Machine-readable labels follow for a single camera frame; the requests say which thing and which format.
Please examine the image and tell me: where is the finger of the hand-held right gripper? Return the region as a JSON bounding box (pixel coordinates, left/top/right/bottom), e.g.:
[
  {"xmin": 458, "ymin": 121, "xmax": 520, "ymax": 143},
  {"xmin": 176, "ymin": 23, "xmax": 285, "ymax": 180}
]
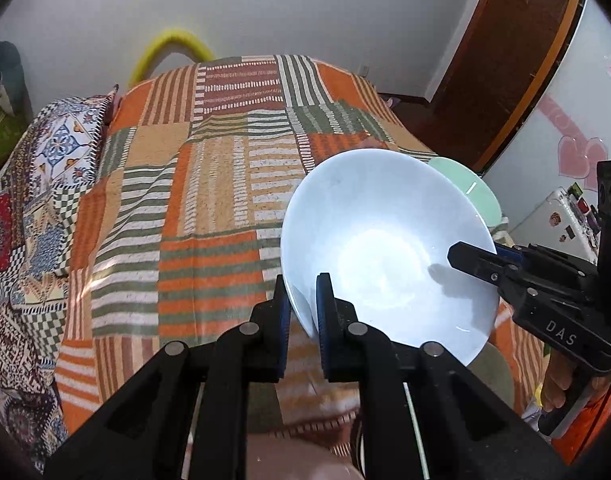
[
  {"xmin": 495, "ymin": 242, "xmax": 536, "ymax": 266},
  {"xmin": 448, "ymin": 241, "xmax": 526, "ymax": 293}
]

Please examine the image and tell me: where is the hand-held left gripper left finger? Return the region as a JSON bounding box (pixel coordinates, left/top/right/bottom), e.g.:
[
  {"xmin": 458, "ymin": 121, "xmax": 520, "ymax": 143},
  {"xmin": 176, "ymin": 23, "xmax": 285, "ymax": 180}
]
[{"xmin": 44, "ymin": 274, "xmax": 292, "ymax": 480}]

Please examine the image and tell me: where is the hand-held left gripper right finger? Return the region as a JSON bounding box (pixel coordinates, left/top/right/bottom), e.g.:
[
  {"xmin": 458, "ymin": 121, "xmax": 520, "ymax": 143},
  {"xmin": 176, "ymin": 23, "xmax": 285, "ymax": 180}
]
[{"xmin": 315, "ymin": 272, "xmax": 569, "ymax": 480}]

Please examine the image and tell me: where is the white bowl with black spots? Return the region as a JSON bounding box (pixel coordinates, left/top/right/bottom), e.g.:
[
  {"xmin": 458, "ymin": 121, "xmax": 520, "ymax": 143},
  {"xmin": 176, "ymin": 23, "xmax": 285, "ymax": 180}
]
[{"xmin": 280, "ymin": 149, "xmax": 501, "ymax": 368}]

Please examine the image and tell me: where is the person's right hand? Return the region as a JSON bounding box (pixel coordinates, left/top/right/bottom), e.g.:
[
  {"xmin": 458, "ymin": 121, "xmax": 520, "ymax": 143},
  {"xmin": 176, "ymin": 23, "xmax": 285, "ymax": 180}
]
[{"xmin": 539, "ymin": 352, "xmax": 611, "ymax": 416}]

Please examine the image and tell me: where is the white sticker-covered appliance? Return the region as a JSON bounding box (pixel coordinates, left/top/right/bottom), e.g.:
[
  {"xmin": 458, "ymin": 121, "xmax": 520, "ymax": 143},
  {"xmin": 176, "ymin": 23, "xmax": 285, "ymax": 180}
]
[{"xmin": 510, "ymin": 187, "xmax": 601, "ymax": 266}]

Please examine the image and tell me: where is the mint green bowl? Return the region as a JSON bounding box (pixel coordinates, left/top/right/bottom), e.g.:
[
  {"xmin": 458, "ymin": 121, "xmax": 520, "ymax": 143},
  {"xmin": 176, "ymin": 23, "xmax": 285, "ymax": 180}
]
[{"xmin": 428, "ymin": 156, "xmax": 502, "ymax": 231}]

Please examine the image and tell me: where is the pink heart sticker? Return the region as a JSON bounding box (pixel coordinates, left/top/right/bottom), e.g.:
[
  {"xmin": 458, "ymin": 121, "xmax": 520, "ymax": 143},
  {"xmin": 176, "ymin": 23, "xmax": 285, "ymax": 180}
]
[{"xmin": 558, "ymin": 135, "xmax": 609, "ymax": 178}]

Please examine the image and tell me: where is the orange striped patchwork blanket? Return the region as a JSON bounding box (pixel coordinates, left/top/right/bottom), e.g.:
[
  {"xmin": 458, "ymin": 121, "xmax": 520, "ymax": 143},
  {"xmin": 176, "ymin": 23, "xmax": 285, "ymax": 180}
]
[{"xmin": 52, "ymin": 54, "xmax": 536, "ymax": 436}]

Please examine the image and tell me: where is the white wardrobe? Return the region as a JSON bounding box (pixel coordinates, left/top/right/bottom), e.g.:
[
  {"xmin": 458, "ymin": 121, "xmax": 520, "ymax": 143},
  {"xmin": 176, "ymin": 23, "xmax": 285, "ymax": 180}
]
[{"xmin": 483, "ymin": 0, "xmax": 611, "ymax": 271}]

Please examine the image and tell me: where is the brown wooden door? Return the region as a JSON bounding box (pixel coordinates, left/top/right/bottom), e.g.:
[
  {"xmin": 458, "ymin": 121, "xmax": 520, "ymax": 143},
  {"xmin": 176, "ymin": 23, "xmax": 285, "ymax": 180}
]
[{"xmin": 430, "ymin": 0, "xmax": 586, "ymax": 171}]

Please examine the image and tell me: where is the printed patterned quilt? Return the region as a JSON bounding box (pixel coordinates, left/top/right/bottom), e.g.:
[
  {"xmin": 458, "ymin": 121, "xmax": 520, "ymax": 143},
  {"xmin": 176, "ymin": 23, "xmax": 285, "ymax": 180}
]
[{"xmin": 0, "ymin": 85, "xmax": 121, "ymax": 466}]

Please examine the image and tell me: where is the yellow foam noodle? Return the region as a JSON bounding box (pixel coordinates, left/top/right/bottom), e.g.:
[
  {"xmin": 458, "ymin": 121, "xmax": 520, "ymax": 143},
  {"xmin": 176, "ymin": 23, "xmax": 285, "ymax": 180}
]
[{"xmin": 129, "ymin": 29, "xmax": 216, "ymax": 88}]

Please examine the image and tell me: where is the grey plush toy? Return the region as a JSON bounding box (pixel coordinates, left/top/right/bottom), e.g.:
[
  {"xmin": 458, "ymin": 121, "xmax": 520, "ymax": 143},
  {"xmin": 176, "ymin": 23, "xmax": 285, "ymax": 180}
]
[{"xmin": 0, "ymin": 41, "xmax": 32, "ymax": 116}]

